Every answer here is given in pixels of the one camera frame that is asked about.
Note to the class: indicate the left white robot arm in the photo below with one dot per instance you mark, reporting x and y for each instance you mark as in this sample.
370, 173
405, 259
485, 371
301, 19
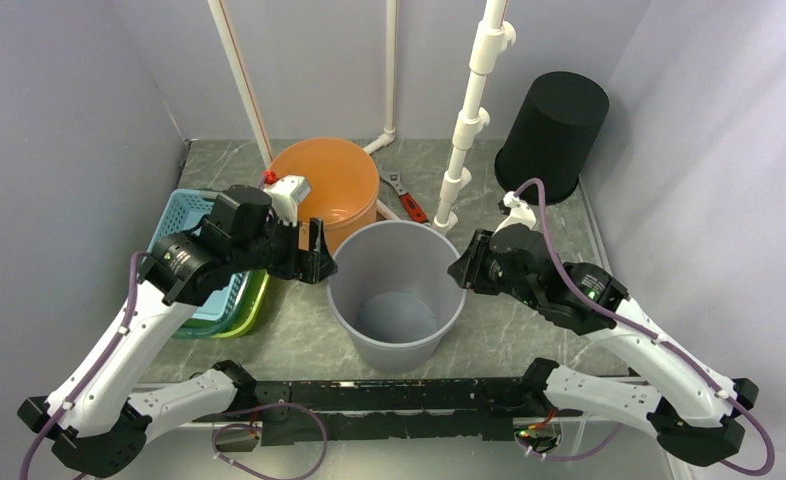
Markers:
95, 421

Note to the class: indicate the red handled adjustable wrench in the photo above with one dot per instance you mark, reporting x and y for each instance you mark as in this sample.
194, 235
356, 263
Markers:
411, 206

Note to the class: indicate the orange plastic bucket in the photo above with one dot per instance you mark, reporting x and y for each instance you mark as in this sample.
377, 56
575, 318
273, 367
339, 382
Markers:
344, 186

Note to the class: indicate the green plastic tray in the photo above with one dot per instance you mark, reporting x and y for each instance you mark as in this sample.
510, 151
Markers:
250, 305

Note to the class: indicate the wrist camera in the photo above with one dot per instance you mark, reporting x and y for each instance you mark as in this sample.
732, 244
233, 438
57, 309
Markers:
286, 193
516, 211

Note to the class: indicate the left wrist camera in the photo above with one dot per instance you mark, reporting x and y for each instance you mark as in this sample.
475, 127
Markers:
286, 193

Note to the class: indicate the grey plastic bucket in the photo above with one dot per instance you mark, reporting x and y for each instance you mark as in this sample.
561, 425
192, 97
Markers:
393, 295

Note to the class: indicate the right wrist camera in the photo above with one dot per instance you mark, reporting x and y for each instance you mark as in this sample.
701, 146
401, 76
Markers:
516, 211

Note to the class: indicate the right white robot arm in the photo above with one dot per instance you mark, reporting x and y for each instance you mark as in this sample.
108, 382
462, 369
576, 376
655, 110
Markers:
683, 404

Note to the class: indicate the blue plastic basket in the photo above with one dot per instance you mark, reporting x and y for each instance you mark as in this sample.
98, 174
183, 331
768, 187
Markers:
173, 241

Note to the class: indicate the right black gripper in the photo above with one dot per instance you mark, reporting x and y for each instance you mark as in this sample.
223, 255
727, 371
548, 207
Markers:
470, 264

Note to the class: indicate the white PVC pipe frame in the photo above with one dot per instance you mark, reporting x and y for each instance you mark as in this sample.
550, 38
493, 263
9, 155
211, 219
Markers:
494, 35

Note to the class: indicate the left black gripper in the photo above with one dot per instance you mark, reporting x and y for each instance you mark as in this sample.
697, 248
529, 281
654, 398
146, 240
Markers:
321, 263

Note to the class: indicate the black plastic bucket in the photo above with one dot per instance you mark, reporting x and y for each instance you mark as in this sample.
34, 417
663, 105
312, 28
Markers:
553, 134

